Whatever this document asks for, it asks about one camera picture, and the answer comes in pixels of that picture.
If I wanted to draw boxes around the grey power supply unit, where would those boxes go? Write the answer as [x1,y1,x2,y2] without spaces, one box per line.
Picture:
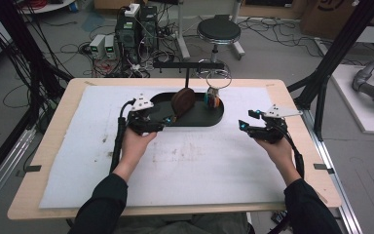
[103,34,118,60]
[89,33,107,57]

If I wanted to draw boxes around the right hand-held gripper cable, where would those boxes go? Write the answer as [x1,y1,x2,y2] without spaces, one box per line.
[271,120,306,179]

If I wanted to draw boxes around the white metal stand leg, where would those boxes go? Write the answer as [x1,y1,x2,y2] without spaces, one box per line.
[175,0,192,61]
[229,0,246,61]

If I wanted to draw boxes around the white foam mat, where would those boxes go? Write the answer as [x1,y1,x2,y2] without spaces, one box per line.
[38,85,288,210]

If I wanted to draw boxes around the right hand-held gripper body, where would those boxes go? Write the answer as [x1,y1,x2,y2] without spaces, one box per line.
[248,103,304,144]

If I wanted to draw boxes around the black tape strip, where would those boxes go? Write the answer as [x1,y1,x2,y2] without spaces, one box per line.
[23,164,43,174]
[313,163,336,176]

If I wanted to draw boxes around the black round stool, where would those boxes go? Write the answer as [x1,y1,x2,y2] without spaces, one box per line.
[196,17,243,79]

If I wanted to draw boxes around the hand-held gripper cable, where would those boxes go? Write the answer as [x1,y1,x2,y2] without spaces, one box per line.
[109,98,136,175]
[271,120,306,179]

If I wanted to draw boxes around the key bunch with coloured tags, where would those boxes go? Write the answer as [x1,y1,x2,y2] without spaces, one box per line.
[204,68,233,110]

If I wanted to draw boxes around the aluminium rail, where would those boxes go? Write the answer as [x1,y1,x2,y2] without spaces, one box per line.
[311,109,364,234]
[0,127,37,216]

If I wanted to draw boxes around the brown leather pouch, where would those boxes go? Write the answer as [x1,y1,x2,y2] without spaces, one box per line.
[170,87,197,120]

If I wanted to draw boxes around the white round table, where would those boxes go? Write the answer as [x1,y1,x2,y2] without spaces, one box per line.
[19,0,76,15]

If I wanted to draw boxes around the person's legs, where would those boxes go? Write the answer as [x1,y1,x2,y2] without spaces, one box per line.
[115,213,253,234]

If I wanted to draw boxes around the person's left hand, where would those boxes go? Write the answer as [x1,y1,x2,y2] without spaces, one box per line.
[120,127,159,164]

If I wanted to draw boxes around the black key rack stand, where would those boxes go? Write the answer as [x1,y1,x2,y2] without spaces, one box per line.
[152,60,226,91]

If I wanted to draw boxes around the black computer tower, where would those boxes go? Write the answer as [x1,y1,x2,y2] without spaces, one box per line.
[114,14,141,63]
[138,5,160,54]

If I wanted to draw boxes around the cardboard box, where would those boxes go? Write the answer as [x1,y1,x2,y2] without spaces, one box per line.
[299,0,358,41]

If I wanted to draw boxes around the black cable bundle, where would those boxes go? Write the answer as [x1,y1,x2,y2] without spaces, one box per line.
[0,6,73,110]

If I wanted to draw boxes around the black oval tray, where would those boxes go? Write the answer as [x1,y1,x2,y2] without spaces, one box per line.
[148,92,225,128]

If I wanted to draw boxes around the person's right hand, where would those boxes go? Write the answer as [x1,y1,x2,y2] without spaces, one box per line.
[254,136,295,171]

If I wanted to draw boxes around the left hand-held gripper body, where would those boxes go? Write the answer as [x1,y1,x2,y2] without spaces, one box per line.
[126,93,168,137]

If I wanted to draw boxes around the white platform board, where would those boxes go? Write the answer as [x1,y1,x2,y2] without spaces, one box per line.
[330,62,374,137]

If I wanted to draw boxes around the left hand-held gripper cable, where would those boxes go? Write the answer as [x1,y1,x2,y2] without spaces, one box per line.
[109,98,136,175]

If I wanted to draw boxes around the black metal frame post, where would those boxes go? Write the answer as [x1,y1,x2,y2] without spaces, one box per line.
[0,0,73,98]
[286,0,374,141]

